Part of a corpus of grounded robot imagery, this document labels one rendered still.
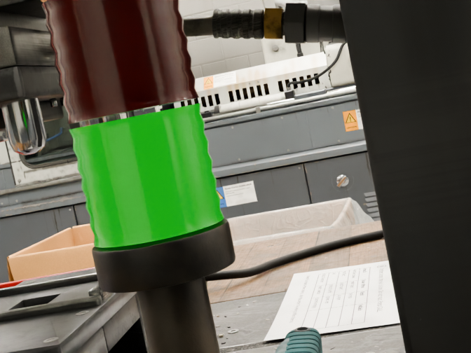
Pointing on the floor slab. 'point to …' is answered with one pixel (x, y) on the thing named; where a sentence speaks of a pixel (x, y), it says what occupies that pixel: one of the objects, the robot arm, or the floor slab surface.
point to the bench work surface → (254, 254)
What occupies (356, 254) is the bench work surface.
